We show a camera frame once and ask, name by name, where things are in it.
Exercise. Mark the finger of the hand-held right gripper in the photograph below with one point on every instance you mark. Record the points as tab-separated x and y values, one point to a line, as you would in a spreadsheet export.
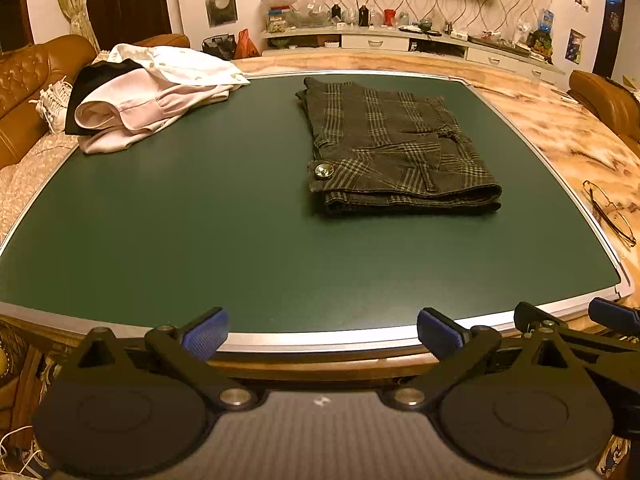
530	312
607	312

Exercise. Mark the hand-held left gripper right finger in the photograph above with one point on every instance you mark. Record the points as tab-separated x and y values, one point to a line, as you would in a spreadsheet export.
440	332

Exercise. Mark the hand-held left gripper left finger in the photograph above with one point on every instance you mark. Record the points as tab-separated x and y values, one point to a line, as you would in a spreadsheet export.
207	332

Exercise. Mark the dark plaid pants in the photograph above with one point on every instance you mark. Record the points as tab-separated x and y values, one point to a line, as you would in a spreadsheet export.
390	150

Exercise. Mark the green table mat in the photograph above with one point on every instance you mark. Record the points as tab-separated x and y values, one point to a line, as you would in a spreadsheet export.
200	210

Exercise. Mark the brown leather armchair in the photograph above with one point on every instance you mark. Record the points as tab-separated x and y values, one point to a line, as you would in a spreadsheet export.
607	105

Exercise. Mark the pink shirt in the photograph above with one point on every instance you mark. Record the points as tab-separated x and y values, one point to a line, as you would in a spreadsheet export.
145	110

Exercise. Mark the beige lace sofa cover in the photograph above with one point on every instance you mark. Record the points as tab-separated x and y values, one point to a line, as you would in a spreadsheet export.
30	175

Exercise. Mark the dark green package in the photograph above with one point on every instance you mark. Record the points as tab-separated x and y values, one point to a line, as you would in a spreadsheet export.
540	44

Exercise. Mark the black cloth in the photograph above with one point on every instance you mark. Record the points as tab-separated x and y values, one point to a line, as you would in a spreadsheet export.
92	85

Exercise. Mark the white sneaker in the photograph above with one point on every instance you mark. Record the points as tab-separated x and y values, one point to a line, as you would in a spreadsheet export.
52	102

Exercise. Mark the orange plastic bag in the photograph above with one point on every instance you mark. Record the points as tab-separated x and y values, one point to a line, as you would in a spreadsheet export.
247	46

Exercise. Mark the white television cabinet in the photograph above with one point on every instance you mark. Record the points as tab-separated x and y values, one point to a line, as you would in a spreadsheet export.
380	41

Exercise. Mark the brown tufted leather sofa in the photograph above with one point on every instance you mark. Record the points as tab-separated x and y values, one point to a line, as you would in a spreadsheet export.
25	90

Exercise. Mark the red cup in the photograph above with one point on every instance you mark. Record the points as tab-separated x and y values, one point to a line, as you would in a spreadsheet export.
389	18

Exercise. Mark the black bottle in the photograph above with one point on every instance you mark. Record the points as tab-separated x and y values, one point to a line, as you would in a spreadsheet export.
336	14
364	17

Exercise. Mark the dark wooden door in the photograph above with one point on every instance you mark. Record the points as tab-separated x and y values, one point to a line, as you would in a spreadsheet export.
130	5

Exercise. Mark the beige lace curtain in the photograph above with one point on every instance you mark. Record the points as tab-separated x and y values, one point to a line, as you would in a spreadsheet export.
75	5

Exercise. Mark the small colourful wall poster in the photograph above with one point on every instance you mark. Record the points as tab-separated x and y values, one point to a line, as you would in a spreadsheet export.
576	46

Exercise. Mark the grey wall poster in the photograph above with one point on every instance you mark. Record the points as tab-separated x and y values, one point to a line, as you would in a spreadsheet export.
220	5

